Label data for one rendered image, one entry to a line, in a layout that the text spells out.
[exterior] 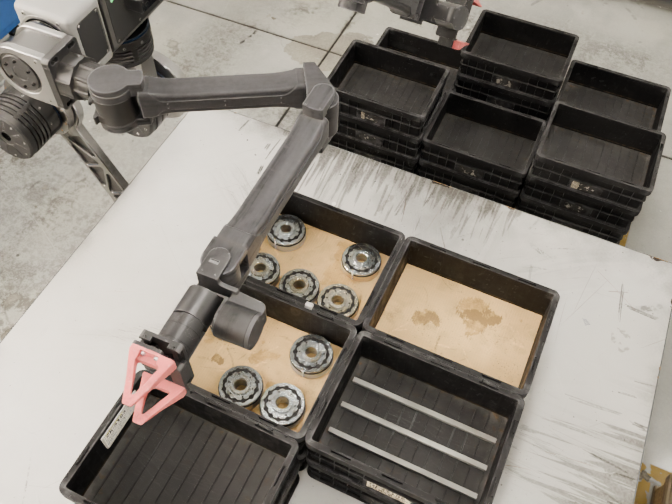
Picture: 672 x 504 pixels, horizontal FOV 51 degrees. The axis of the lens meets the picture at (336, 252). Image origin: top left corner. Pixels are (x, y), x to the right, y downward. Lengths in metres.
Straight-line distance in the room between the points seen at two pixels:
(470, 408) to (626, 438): 0.43
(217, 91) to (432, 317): 0.81
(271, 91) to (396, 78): 1.57
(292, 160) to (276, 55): 2.53
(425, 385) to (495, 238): 0.60
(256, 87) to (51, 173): 2.11
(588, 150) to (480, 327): 1.14
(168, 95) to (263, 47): 2.45
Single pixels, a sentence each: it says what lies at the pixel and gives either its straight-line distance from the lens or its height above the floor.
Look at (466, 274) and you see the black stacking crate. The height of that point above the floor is 0.88.
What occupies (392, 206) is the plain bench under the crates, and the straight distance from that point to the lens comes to 2.14.
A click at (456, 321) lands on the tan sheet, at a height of 0.83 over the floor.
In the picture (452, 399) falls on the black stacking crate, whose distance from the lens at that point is 1.70.
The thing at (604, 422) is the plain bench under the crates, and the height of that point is 0.70.
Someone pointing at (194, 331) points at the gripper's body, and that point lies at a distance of 1.03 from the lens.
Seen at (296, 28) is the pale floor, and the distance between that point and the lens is 3.88.
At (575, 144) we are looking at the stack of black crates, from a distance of 2.76.
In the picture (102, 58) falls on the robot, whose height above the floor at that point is 1.40.
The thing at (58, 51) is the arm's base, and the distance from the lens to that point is 1.43.
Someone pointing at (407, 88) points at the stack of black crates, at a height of 0.49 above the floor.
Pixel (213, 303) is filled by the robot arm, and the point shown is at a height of 1.47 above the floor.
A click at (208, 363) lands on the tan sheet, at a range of 1.73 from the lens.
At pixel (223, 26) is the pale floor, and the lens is 3.92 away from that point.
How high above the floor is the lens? 2.37
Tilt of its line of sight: 55 degrees down
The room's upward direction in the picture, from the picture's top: 2 degrees clockwise
